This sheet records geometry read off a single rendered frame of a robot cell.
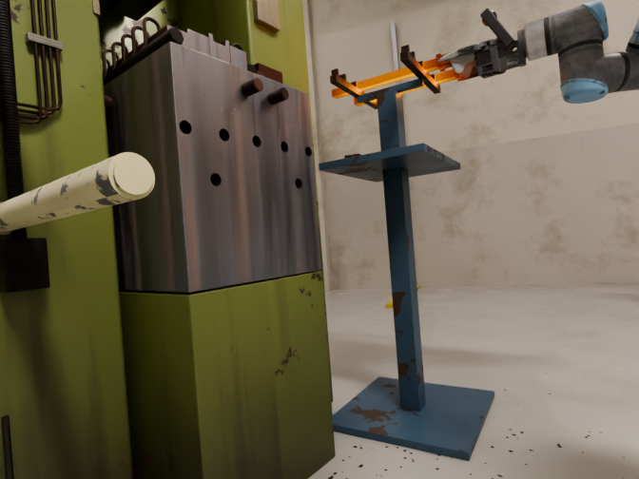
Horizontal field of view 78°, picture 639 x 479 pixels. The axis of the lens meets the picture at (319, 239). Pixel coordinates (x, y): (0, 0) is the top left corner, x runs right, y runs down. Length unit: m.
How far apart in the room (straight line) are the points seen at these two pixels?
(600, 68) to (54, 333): 1.26
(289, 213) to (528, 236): 3.28
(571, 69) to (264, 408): 1.03
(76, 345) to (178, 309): 0.20
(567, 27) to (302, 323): 0.93
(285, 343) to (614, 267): 3.54
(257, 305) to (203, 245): 0.18
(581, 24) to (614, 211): 3.05
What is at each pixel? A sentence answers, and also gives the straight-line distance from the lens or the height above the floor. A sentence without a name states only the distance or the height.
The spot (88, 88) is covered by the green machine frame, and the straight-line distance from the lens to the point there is 0.94.
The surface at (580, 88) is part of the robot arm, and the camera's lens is 1.15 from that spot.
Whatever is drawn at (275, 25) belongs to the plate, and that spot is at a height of 1.19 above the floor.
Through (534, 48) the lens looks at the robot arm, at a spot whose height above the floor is 0.98.
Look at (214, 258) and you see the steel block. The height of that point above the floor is 0.52.
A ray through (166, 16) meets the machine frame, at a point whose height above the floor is 1.32.
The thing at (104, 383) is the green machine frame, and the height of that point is 0.30.
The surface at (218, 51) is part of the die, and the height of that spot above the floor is 0.97.
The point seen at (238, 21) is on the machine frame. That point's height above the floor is 1.20.
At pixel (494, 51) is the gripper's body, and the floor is 1.00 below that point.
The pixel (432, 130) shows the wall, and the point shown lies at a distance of 4.13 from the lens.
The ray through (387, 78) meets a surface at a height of 1.02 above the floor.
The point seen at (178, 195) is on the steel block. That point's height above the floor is 0.64.
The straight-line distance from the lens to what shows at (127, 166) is 0.42.
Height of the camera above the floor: 0.55
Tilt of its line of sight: level
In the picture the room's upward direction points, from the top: 4 degrees counter-clockwise
